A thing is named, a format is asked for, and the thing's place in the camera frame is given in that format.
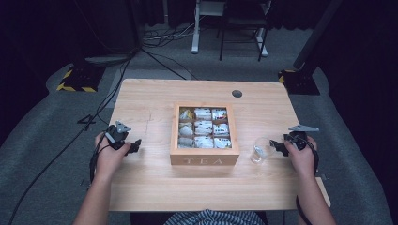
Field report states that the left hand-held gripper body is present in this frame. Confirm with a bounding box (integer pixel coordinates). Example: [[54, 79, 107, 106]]
[[104, 120, 134, 150]]

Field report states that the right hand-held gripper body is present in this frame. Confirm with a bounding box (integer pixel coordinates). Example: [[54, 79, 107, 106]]
[[283, 125, 320, 151]]

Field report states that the clear glass cup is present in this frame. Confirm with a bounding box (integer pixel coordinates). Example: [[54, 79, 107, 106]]
[[249, 136, 277, 165]]

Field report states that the wooden tea box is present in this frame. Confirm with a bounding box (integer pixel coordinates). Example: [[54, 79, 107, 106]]
[[169, 102, 240, 167]]

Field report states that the person's right hand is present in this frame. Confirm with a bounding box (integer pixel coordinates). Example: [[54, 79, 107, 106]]
[[283, 136, 318, 179]]

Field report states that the person's left hand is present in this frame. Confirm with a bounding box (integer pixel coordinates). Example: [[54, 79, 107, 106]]
[[94, 133, 132, 181]]

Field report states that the black yellow striped stand base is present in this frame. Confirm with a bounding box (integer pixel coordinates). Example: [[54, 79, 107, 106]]
[[277, 68, 321, 96], [55, 64, 107, 94]]

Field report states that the group of white tea bags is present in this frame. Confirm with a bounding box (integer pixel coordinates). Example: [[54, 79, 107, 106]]
[[177, 107, 233, 150]]

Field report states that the striped clothing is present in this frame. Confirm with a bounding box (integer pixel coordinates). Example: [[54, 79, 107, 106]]
[[163, 208, 267, 225]]

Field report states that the black slanted pole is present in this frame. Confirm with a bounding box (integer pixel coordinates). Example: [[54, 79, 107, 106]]
[[292, 0, 344, 71]]

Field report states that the black metal chair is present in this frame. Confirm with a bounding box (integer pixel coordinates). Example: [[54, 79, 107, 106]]
[[218, 0, 270, 62]]

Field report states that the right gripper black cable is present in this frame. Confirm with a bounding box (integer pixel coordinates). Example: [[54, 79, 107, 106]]
[[295, 135, 321, 225]]

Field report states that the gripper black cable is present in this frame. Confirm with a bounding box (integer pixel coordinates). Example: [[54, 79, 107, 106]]
[[295, 135, 321, 225], [89, 134, 111, 186]]

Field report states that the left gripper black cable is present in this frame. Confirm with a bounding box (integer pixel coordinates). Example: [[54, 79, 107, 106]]
[[89, 134, 111, 186]]

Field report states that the long black floor cable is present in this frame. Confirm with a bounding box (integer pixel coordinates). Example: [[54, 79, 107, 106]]
[[8, 57, 134, 225]]

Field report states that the bundle of floor cables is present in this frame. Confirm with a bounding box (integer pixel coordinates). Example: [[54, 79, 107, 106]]
[[143, 18, 196, 50]]

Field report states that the white desk frame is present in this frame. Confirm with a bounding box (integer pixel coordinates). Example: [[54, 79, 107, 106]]
[[191, 0, 269, 58]]

